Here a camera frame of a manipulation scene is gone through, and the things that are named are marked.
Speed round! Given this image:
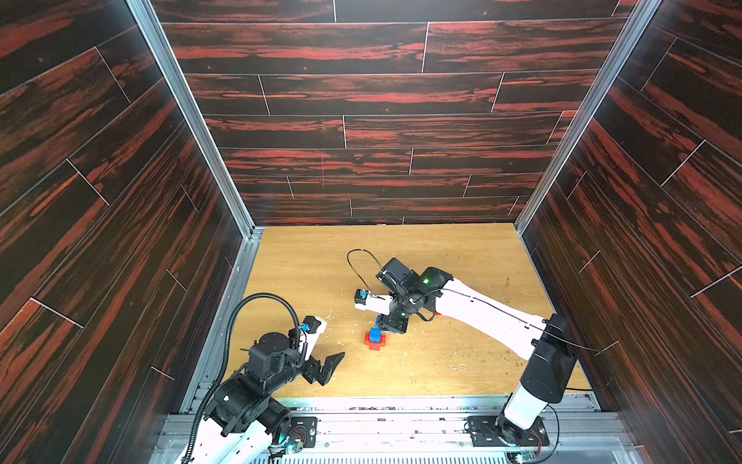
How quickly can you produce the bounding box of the blue square lego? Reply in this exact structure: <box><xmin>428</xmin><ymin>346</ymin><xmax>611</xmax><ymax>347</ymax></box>
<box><xmin>368</xmin><ymin>328</ymin><xmax>386</xmax><ymax>344</ymax></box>

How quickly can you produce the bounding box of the red long lego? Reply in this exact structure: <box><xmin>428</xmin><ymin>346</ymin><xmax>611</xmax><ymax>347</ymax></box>
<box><xmin>364</xmin><ymin>330</ymin><xmax>386</xmax><ymax>351</ymax></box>

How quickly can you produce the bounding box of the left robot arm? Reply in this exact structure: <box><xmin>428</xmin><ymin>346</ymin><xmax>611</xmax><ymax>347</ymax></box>
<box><xmin>180</xmin><ymin>329</ymin><xmax>345</xmax><ymax>463</ymax></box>

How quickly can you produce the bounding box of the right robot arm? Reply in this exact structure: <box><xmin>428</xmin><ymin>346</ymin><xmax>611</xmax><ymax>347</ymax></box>
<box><xmin>355</xmin><ymin>258</ymin><xmax>577</xmax><ymax>443</ymax></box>

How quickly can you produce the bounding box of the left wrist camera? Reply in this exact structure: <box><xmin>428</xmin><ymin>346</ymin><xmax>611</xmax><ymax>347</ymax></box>
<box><xmin>300</xmin><ymin>315</ymin><xmax>328</xmax><ymax>345</ymax></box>

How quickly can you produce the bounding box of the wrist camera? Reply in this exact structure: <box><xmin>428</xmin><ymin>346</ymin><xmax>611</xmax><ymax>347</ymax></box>
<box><xmin>354</xmin><ymin>289</ymin><xmax>393</xmax><ymax>315</ymax></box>
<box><xmin>300</xmin><ymin>315</ymin><xmax>328</xmax><ymax>345</ymax></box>

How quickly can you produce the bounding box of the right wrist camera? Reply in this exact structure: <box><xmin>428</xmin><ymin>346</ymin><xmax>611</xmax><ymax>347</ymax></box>
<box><xmin>354</xmin><ymin>289</ymin><xmax>393</xmax><ymax>315</ymax></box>

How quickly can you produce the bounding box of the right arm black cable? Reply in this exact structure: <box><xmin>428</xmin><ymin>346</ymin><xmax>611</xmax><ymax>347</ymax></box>
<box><xmin>346</xmin><ymin>248</ymin><xmax>604</xmax><ymax>459</ymax></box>

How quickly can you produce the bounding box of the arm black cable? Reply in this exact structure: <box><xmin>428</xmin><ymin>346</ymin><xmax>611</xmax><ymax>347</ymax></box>
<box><xmin>180</xmin><ymin>292</ymin><xmax>303</xmax><ymax>464</ymax></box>
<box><xmin>346</xmin><ymin>248</ymin><xmax>604</xmax><ymax>459</ymax></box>

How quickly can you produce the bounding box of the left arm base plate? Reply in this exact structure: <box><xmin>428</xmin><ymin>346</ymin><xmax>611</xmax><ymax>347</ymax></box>
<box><xmin>272</xmin><ymin>417</ymin><xmax>318</xmax><ymax>454</ymax></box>

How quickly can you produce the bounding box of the aluminium front rail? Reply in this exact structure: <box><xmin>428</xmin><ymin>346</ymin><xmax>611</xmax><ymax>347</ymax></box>
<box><xmin>151</xmin><ymin>395</ymin><xmax>643</xmax><ymax>464</ymax></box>

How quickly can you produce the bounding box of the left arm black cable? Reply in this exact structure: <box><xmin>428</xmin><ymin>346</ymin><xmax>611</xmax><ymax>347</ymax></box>
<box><xmin>180</xmin><ymin>292</ymin><xmax>303</xmax><ymax>464</ymax></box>

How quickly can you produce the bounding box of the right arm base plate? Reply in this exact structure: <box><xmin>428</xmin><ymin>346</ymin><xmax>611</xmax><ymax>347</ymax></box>
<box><xmin>464</xmin><ymin>416</ymin><xmax>551</xmax><ymax>448</ymax></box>

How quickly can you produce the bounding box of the right aluminium corner post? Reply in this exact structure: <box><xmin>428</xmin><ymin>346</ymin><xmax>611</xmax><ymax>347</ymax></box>
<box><xmin>515</xmin><ymin>0</ymin><xmax>662</xmax><ymax>237</ymax></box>

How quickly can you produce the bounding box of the aluminium corner post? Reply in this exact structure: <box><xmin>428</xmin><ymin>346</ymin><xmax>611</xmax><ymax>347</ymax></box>
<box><xmin>515</xmin><ymin>0</ymin><xmax>662</xmax><ymax>237</ymax></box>
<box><xmin>126</xmin><ymin>0</ymin><xmax>263</xmax><ymax>240</ymax></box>

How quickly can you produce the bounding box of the left aluminium corner post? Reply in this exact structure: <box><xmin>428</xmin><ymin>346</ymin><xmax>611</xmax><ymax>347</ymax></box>
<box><xmin>126</xmin><ymin>0</ymin><xmax>263</xmax><ymax>240</ymax></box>

